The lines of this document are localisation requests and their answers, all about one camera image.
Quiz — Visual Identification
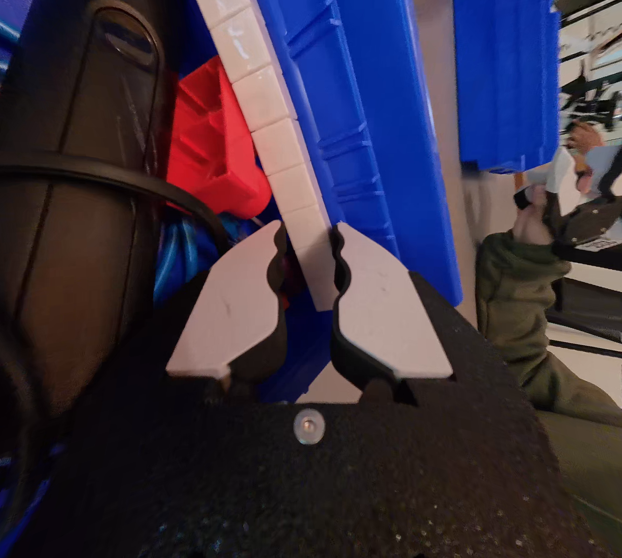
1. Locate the person's right hand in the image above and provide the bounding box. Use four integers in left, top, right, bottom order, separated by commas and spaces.
513, 185, 556, 246

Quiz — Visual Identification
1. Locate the white tile strip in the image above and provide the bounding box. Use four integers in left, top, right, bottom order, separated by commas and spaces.
168, 0, 338, 312

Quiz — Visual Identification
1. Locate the black plastic handle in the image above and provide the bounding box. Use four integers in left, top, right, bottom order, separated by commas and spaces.
0, 0, 226, 423

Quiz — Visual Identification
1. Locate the blue plastic bin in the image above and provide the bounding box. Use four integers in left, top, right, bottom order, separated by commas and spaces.
452, 0, 563, 175
0, 0, 462, 520

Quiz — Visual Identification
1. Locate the blue network cable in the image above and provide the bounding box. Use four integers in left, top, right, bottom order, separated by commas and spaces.
155, 217, 219, 299

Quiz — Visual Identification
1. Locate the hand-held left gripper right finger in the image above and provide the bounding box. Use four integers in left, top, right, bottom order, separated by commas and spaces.
329, 222, 456, 398

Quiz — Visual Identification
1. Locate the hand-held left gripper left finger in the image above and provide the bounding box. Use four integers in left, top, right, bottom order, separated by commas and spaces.
165, 220, 289, 383

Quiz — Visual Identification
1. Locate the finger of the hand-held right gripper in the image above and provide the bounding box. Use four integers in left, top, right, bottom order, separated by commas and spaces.
525, 150, 575, 195
582, 145, 613, 198

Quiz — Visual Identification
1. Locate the red plastic piece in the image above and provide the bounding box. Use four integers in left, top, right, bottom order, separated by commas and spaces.
165, 55, 273, 220

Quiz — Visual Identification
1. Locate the person's right forearm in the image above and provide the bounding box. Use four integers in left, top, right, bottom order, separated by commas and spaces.
475, 230, 622, 427

